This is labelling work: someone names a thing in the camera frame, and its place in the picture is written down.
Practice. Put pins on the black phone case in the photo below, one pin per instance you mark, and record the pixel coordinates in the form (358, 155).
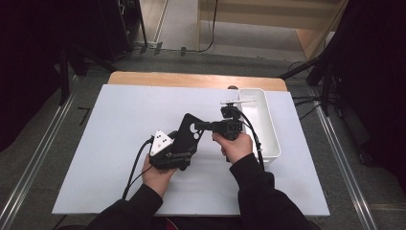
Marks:
(186, 137)

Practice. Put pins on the white table board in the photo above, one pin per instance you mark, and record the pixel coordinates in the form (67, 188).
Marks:
(111, 127)

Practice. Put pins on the black metal stand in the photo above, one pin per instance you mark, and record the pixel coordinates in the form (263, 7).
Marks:
(64, 83)

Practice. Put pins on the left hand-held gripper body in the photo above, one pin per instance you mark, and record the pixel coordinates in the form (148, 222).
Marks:
(161, 143)

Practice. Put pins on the black tripod stand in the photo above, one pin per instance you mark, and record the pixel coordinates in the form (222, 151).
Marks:
(325, 89)

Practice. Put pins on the metal floor rail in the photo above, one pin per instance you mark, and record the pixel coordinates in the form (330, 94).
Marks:
(344, 156)
(32, 159)

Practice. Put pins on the person's dark clothing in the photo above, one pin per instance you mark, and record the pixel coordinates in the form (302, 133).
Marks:
(198, 224)

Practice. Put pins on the light wooden frame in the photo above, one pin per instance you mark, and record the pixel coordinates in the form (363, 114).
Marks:
(255, 20)

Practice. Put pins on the person's right hand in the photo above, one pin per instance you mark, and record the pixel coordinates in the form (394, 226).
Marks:
(236, 148)

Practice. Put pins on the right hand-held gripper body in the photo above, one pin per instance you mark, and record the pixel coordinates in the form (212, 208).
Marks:
(231, 127)

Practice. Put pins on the wooden table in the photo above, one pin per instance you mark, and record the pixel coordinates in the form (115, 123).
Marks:
(191, 80)

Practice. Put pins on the person's left hand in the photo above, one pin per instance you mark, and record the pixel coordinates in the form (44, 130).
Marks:
(156, 180)

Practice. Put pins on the dark curtain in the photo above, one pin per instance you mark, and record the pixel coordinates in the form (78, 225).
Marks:
(28, 64)
(376, 80)

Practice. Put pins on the white plastic bin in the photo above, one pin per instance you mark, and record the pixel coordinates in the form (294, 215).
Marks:
(268, 127)

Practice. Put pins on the black floor bracket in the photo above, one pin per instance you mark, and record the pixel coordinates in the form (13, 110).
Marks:
(158, 48)
(183, 51)
(143, 49)

